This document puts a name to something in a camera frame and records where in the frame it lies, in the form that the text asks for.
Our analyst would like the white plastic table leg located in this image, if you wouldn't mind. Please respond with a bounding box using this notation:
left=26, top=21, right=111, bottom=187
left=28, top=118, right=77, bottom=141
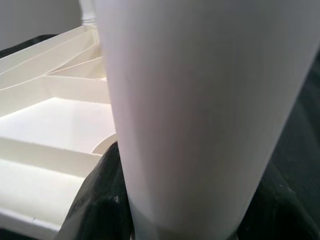
left=79, top=0, right=98, bottom=27
left=96, top=0, right=320, bottom=240

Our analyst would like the white plastic table top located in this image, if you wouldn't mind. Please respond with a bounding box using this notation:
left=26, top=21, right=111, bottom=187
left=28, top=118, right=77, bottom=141
left=0, top=24, right=120, bottom=235

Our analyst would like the black cloth table cover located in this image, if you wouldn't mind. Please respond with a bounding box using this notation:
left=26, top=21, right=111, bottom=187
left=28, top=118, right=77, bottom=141
left=0, top=33, right=320, bottom=240

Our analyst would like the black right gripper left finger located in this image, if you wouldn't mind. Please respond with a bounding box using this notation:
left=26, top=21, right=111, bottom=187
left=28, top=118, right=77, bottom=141
left=58, top=142, right=136, bottom=240

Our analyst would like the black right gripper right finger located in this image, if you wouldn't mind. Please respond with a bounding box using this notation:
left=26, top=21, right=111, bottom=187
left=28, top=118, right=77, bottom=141
left=234, top=162, right=320, bottom=240

